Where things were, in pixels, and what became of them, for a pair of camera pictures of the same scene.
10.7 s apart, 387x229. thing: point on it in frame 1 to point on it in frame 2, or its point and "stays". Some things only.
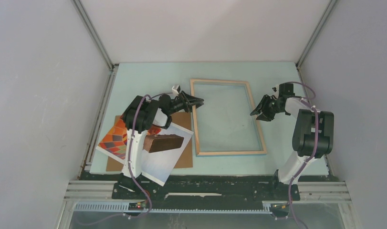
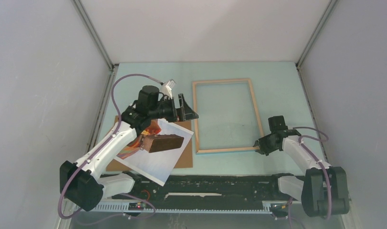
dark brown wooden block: x=152 y=143 stays
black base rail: x=195 y=190 stays
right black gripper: x=265 y=116 to x=264 y=149
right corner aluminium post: x=315 y=33 stays
